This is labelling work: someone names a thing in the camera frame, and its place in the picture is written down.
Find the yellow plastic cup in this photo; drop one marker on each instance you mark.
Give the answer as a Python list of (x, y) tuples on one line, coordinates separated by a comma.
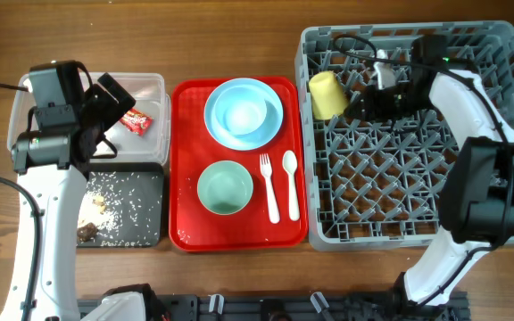
[(327, 96)]

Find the red serving tray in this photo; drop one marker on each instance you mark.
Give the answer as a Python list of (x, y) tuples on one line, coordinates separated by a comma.
[(192, 227)]

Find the white plastic spoon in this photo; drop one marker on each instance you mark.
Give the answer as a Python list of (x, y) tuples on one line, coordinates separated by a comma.
[(290, 166)]

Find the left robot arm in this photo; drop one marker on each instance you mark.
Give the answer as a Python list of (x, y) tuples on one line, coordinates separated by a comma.
[(52, 159)]

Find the grey dishwasher rack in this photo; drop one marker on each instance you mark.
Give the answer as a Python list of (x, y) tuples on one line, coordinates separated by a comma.
[(373, 186)]

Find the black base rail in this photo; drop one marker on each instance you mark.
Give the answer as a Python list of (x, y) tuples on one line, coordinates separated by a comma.
[(342, 308)]

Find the rice and food scraps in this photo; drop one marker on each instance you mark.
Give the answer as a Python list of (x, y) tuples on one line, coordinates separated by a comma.
[(101, 214)]

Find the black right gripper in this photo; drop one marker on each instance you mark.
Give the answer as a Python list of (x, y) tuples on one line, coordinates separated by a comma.
[(373, 111)]

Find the green bowl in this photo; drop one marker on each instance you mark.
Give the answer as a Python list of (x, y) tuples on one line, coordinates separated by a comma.
[(225, 187)]

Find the red snack wrapper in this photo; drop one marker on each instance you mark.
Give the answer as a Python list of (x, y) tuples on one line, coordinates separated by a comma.
[(136, 121)]

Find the light blue bowl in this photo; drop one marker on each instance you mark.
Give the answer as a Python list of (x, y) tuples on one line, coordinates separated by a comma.
[(240, 110)]

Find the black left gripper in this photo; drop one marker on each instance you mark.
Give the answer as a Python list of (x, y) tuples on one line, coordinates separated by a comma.
[(97, 94)]

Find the clear plastic waste bin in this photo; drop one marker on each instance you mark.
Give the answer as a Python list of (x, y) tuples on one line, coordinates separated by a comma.
[(148, 89)]

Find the light blue plate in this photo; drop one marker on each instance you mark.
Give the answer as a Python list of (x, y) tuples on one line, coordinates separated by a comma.
[(257, 139)]

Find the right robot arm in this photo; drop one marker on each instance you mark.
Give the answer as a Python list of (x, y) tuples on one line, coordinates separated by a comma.
[(476, 206)]

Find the white plastic fork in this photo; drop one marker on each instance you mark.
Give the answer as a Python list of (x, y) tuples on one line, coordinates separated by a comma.
[(266, 172)]

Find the black food waste tray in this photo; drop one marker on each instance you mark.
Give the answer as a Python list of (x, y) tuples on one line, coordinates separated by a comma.
[(136, 205)]

